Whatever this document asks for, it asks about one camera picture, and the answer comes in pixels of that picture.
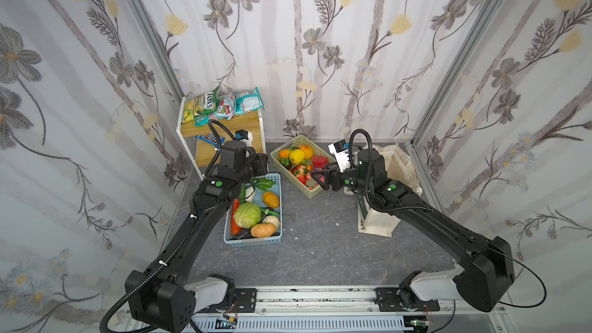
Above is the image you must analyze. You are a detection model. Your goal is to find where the light blue vegetable basket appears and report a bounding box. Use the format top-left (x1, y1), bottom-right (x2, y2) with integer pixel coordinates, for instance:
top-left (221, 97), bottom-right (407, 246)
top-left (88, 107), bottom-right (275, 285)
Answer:
top-left (224, 173), bottom-right (283, 247)

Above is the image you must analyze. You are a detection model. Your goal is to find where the cream canvas grocery bag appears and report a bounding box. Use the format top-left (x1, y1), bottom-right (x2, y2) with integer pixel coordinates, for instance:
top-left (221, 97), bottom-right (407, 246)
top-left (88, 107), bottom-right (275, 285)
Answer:
top-left (357, 143), bottom-right (422, 237)

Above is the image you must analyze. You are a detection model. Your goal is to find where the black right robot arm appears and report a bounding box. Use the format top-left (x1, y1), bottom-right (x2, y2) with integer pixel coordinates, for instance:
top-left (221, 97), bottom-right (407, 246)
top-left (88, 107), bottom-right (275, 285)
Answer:
top-left (312, 129), bottom-right (518, 312)

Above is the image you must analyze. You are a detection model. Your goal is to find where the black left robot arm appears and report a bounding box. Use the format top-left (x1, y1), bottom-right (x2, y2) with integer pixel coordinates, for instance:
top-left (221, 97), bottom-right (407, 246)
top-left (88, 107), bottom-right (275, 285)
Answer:
top-left (100, 138), bottom-right (269, 332)

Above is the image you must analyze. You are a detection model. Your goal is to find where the teal snack bag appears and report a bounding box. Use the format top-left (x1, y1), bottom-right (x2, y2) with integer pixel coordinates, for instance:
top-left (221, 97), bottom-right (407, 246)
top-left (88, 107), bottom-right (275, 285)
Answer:
top-left (235, 87), bottom-right (265, 116)

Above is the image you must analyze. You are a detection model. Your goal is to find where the red pink snack bag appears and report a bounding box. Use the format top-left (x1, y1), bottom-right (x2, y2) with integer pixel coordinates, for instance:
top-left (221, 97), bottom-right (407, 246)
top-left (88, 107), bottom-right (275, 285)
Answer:
top-left (194, 92), bottom-right (237, 126)

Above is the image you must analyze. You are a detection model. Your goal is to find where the green chips bag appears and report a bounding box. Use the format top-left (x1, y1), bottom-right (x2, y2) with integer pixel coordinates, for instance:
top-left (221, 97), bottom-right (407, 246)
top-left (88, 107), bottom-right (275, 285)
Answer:
top-left (182, 87), bottom-right (219, 123)

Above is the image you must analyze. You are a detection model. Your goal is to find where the green leafy spinach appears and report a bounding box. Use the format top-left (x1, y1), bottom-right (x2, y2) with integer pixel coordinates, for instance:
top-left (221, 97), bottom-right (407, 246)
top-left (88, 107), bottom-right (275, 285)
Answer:
top-left (251, 177), bottom-right (276, 192)

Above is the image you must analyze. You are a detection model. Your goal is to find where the green plastic fruit basket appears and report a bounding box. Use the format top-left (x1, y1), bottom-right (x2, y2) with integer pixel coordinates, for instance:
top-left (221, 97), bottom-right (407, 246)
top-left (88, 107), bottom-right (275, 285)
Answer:
top-left (270, 135), bottom-right (336, 199)

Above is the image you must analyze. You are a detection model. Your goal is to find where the white bok choy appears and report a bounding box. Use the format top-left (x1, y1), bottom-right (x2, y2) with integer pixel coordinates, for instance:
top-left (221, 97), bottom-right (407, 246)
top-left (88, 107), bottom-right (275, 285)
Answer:
top-left (245, 187), bottom-right (256, 203)

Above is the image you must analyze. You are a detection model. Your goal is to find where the orange round fruit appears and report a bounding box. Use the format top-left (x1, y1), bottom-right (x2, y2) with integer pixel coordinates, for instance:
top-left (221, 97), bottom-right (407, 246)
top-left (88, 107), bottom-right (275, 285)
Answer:
top-left (262, 191), bottom-right (281, 209)

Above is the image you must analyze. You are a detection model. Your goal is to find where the orange peach fruit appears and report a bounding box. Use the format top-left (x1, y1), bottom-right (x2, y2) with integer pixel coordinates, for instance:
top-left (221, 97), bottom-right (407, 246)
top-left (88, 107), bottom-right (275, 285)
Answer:
top-left (299, 145), bottom-right (314, 160)

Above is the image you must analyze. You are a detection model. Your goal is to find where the white wooden two-tier shelf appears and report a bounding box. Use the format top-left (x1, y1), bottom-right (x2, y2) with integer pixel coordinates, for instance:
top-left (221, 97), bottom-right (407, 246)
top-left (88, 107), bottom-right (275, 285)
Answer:
top-left (176, 96), bottom-right (271, 186)

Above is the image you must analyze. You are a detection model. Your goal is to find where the yellow bell pepper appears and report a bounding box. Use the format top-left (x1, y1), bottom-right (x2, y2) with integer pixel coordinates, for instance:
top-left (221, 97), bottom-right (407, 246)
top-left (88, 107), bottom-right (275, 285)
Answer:
top-left (288, 149), bottom-right (306, 165)

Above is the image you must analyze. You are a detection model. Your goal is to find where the green cabbage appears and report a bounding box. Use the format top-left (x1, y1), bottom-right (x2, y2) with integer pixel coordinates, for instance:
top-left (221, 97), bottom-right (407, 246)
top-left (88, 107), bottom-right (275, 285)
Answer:
top-left (233, 202), bottom-right (262, 229)

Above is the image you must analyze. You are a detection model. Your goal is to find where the blue candy packet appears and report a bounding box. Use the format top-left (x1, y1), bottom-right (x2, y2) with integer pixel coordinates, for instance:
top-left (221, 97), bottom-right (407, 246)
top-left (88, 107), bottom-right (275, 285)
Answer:
top-left (196, 134), bottom-right (226, 147)

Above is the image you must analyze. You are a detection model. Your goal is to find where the beige potato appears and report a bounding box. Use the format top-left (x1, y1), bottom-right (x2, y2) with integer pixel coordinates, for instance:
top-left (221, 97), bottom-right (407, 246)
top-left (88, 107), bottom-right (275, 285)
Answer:
top-left (251, 223), bottom-right (277, 238)

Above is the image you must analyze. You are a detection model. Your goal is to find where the red chili pepper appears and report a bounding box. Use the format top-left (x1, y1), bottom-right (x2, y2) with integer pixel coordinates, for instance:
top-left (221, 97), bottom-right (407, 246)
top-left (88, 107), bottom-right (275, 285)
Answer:
top-left (230, 197), bottom-right (241, 237)

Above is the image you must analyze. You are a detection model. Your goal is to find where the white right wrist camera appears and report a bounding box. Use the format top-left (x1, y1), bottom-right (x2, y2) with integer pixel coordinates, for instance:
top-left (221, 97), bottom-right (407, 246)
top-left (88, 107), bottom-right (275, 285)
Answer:
top-left (328, 140), bottom-right (352, 173)

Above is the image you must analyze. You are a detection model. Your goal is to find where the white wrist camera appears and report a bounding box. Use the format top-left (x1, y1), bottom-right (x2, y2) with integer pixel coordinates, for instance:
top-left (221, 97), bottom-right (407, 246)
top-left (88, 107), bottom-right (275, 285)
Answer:
top-left (235, 129), bottom-right (254, 146)
top-left (328, 140), bottom-right (352, 173)

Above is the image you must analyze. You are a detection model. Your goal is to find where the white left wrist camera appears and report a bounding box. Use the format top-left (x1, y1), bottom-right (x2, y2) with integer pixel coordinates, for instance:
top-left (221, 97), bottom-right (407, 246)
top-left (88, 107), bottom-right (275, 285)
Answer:
top-left (235, 129), bottom-right (254, 146)

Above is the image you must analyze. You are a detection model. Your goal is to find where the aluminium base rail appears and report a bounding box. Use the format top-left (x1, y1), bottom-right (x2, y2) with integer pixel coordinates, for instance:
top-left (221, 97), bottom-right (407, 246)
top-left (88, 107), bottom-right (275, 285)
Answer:
top-left (180, 284), bottom-right (516, 332)

